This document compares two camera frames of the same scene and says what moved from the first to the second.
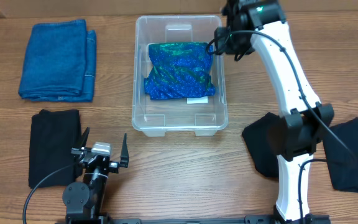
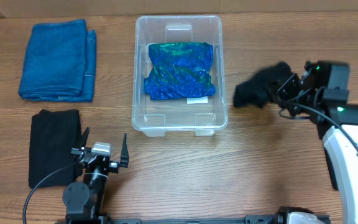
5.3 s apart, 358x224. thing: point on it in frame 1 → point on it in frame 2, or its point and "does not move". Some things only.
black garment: [261, 136] → [262, 89]
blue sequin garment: [179, 70] does not move
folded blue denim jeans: [59, 64] does not move
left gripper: [114, 167] does not move
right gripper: [221, 38] → [289, 88]
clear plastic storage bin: [178, 86] does not move
